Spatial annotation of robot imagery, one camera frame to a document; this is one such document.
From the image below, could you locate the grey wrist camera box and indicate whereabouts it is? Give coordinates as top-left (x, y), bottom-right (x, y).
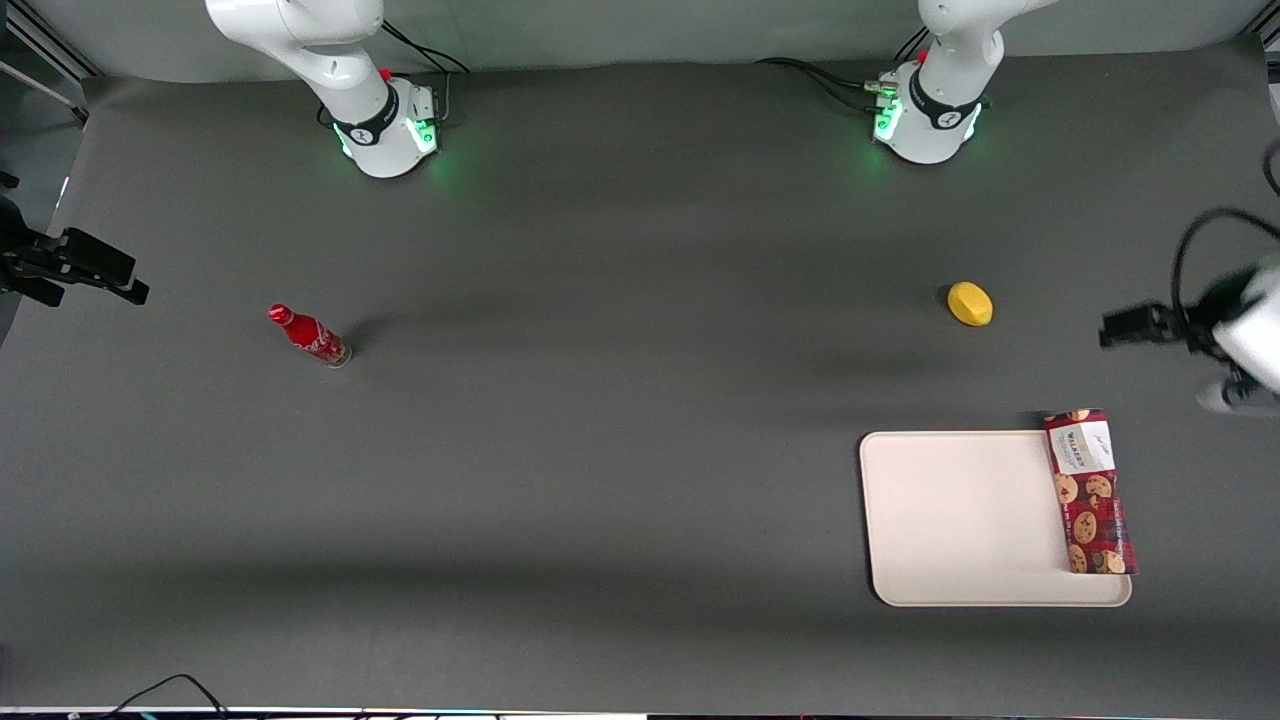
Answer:
top-left (1197, 376), bottom-right (1280, 418)

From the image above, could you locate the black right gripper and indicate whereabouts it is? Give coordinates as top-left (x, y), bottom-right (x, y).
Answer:
top-left (0, 195), bottom-right (151, 309)

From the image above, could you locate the black looped wrist cable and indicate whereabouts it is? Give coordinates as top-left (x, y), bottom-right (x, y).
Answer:
top-left (1172, 207), bottom-right (1280, 336)

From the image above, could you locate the red cola bottle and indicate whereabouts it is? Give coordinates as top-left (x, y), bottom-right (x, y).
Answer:
top-left (268, 303), bottom-right (353, 369)

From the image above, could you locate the red cookie box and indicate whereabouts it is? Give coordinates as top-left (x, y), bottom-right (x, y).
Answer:
top-left (1043, 408), bottom-right (1140, 576)

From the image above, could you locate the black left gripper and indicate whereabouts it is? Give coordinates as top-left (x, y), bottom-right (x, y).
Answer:
top-left (1100, 268), bottom-right (1256, 353)

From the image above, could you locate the yellow lemon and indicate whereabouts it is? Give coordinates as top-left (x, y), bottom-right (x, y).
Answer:
top-left (947, 281), bottom-right (995, 328)

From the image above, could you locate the cream plastic tray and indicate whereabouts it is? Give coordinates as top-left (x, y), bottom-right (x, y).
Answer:
top-left (860, 430), bottom-right (1133, 608)

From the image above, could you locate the black thin table-edge cable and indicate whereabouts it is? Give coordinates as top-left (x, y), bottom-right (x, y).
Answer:
top-left (105, 673), bottom-right (233, 720)

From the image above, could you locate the black right base cable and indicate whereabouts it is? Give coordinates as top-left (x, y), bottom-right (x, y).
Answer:
top-left (380, 18), bottom-right (471, 77)

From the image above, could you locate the black left base cable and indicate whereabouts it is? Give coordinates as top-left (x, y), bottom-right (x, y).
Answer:
top-left (757, 57), bottom-right (894, 113)

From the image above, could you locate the aluminium frame profile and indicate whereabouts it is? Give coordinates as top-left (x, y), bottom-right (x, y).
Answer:
top-left (0, 0), bottom-right (103, 126)

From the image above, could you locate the black base cable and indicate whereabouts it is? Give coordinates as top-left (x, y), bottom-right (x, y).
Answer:
top-left (757, 57), bottom-right (894, 113)
top-left (380, 18), bottom-right (471, 77)

